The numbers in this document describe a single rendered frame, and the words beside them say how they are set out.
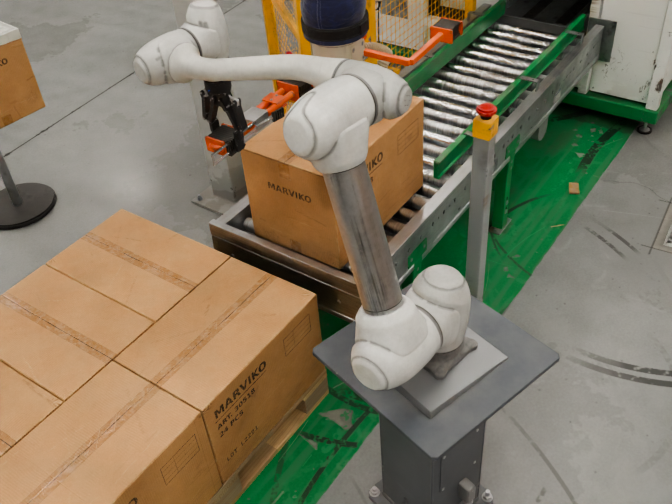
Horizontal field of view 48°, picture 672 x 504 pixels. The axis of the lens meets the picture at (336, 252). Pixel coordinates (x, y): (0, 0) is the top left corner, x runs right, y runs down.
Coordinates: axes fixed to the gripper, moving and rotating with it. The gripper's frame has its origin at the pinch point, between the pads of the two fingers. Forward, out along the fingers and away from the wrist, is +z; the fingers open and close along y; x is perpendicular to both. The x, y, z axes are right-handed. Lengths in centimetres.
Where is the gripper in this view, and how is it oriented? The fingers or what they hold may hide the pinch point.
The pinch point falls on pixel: (227, 138)
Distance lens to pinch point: 228.7
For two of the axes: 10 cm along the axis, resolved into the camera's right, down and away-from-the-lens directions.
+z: 0.7, 7.6, 6.5
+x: -5.7, 5.6, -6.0
